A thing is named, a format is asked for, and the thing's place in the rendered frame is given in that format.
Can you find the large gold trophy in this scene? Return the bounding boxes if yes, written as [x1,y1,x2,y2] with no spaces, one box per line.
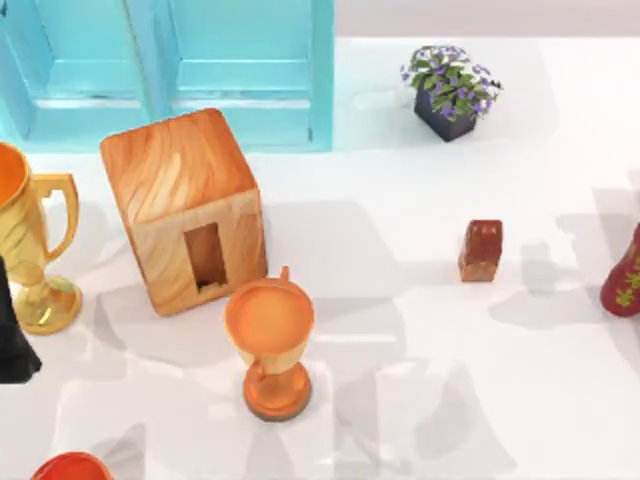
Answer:
[0,142,83,335]

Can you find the purple flowers in black pot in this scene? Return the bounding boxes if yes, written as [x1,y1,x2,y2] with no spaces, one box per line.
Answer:
[399,44,504,143]

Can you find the small brown block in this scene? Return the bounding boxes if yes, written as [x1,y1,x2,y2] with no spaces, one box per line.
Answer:
[458,218,504,283]

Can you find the red cup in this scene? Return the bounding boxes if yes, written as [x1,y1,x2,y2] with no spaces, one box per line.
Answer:
[29,451,114,480]

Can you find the red vase with green print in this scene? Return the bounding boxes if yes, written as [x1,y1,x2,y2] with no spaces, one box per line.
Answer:
[599,243,640,319]

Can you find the light blue rack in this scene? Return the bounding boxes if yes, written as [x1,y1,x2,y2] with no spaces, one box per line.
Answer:
[0,0,335,153]

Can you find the wooden box with slot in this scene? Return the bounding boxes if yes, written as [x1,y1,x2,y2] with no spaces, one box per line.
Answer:
[99,107,268,318]

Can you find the small orange trophy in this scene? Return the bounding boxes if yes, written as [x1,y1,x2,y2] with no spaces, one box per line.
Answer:
[223,265,316,426]

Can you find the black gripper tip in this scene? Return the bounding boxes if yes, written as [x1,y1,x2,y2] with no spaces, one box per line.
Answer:
[0,255,43,386]

